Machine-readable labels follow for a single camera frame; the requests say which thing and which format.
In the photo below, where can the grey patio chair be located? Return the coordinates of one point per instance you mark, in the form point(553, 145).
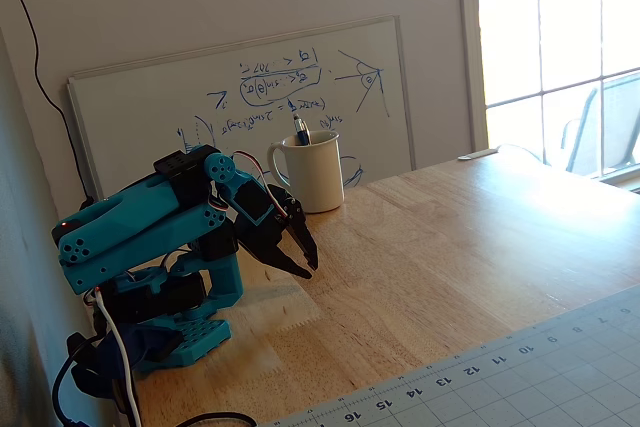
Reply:
point(615, 122)

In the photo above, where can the grey cutting mat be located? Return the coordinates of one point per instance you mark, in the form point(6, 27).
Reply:
point(500, 382)

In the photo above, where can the white framed window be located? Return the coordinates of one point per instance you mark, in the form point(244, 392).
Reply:
point(510, 22)

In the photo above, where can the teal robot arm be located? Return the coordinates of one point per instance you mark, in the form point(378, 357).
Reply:
point(140, 207)

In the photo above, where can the whiteboard with blue writing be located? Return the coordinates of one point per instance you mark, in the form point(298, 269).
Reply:
point(150, 107)

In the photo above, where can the blue pen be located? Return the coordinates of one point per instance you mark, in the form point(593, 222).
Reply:
point(301, 133)

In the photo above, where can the blue clamp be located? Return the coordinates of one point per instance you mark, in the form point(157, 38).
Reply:
point(145, 342)

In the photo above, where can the white ceramic mug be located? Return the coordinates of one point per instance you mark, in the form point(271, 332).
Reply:
point(315, 177)

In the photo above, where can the small white strip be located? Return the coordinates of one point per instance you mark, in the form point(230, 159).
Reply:
point(475, 154)

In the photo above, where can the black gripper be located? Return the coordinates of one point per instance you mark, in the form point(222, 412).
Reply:
point(276, 231)

